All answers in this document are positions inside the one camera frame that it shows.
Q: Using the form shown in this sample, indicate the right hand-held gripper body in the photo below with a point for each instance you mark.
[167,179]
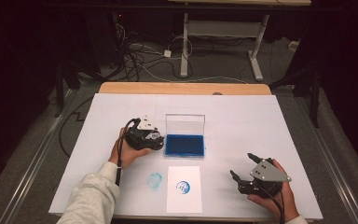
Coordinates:
[268,172]

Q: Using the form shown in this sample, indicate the grey metal floor rail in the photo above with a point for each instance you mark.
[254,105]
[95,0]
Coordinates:
[40,149]
[332,161]

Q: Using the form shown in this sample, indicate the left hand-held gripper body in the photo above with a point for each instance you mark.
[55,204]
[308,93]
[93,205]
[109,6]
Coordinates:
[138,135]

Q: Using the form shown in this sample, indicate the blue ink pad clear case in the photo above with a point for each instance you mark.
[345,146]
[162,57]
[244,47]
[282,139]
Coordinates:
[184,145]

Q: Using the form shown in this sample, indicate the white paper sheet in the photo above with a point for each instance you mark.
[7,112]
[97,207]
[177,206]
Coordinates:
[183,202]

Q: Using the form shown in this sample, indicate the white desk frame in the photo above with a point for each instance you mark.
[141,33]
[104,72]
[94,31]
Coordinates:
[185,46]

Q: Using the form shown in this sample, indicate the person's left hand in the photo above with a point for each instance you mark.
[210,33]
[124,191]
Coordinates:
[127,155]

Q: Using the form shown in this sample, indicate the white power adapter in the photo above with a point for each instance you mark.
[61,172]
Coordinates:
[167,53]

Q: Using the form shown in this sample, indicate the person's right hand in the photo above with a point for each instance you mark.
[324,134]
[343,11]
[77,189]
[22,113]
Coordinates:
[287,199]

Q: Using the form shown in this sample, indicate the black stand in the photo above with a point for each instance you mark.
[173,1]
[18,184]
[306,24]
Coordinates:
[60,93]

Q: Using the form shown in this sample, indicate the round stamp with clear knob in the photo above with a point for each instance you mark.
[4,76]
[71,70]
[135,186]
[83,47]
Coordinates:
[153,136]

